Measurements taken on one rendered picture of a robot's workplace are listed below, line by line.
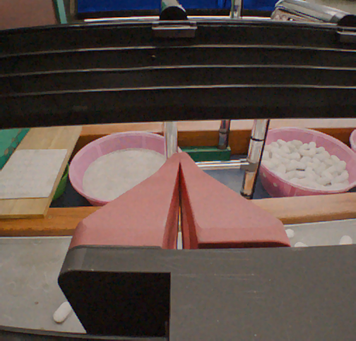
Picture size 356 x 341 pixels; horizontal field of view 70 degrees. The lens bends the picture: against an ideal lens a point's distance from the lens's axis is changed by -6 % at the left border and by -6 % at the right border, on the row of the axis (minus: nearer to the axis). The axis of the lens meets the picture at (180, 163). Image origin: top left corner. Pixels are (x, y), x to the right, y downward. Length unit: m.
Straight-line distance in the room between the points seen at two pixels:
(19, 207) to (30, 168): 0.12
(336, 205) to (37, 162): 0.66
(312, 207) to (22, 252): 0.55
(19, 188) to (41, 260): 0.17
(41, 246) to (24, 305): 0.11
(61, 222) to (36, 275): 0.10
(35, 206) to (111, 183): 0.17
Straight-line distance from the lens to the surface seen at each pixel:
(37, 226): 0.55
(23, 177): 0.66
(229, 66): 0.22
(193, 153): 0.76
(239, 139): 0.79
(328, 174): 0.72
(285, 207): 0.56
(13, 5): 0.91
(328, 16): 0.29
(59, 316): 0.45
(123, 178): 0.65
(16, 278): 0.53
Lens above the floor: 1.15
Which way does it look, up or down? 37 degrees down
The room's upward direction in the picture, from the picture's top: straight up
